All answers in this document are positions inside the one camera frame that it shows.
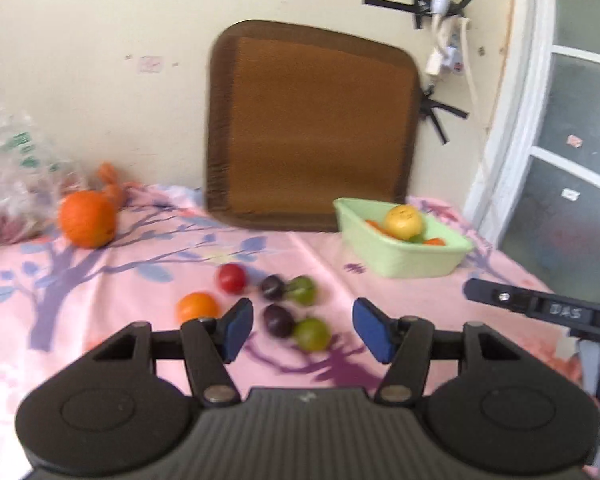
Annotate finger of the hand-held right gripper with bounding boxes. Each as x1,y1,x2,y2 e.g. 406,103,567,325
463,277,600,333

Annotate dark purple grape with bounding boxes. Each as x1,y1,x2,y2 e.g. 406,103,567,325
259,274,288,302
263,303,297,338

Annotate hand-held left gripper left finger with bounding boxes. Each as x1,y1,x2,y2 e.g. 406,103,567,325
82,298,254,406

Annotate clear plastic bag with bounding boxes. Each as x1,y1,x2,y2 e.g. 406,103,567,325
0,62,88,246

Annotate brown seat cushion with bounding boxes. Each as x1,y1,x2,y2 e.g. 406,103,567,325
203,19,422,234

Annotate green grape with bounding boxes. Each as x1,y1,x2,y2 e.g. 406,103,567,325
286,275,318,307
293,317,331,353

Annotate small orange tangerine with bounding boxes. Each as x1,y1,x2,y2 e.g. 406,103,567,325
176,292,220,325

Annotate white power cable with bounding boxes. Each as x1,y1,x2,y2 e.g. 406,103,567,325
425,12,481,111

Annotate yellow orange fruit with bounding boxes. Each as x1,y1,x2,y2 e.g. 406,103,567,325
384,203,425,240

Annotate red plum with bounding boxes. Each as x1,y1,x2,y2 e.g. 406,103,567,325
217,263,247,295

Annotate light green plastic basin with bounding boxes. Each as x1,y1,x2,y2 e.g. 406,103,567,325
333,197,474,279

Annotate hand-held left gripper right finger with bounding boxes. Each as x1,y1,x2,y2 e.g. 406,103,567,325
352,297,523,406

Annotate large orange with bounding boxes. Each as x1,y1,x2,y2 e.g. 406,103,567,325
59,190,118,249

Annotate pink floral bedsheet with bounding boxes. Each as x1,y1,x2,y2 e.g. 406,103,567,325
0,182,593,411

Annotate white framed glass door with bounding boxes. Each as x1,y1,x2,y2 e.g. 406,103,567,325
462,0,600,296

